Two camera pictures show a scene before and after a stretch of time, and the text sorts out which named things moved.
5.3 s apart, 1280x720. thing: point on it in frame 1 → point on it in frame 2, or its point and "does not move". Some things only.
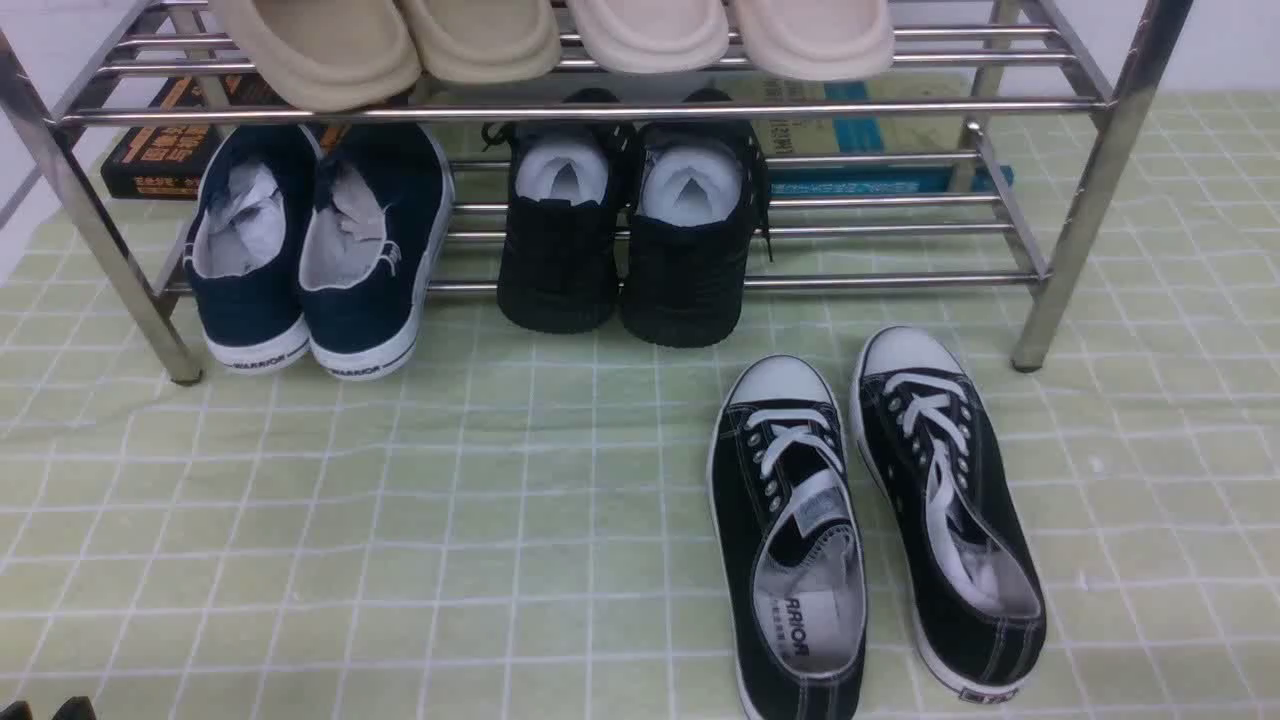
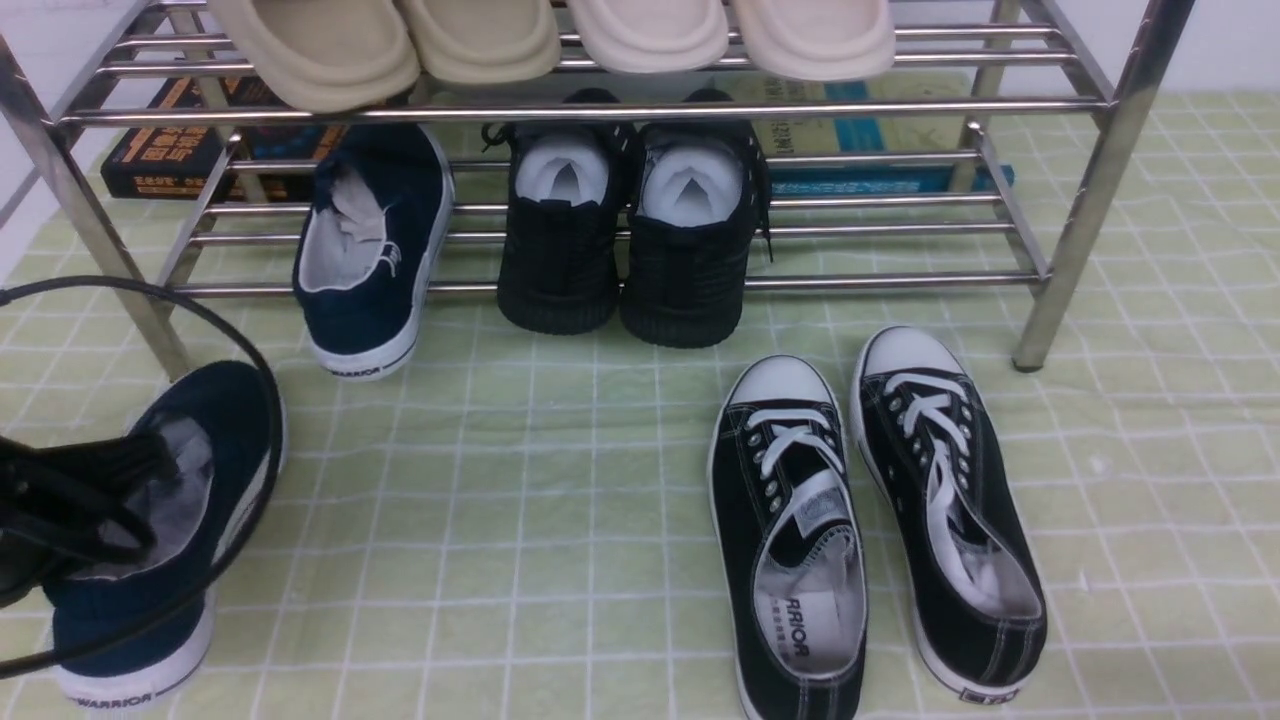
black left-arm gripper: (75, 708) → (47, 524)
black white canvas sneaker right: (951, 505) does not move
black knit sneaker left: (558, 250) does not move
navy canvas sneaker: (375, 218) does not move
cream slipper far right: (818, 40) does not move
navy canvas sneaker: (243, 250) → (217, 416)
